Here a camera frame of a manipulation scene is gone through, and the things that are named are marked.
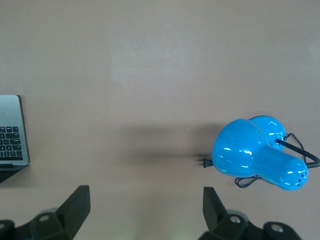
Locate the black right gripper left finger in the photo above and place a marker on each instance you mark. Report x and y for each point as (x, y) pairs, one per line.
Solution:
(67, 212)

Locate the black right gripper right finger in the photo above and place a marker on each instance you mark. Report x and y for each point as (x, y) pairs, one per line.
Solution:
(217, 220)

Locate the grey laptop computer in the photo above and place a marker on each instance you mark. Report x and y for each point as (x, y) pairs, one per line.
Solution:
(12, 140)

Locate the blue desk lamp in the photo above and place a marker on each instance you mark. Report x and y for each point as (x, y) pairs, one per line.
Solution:
(237, 145)

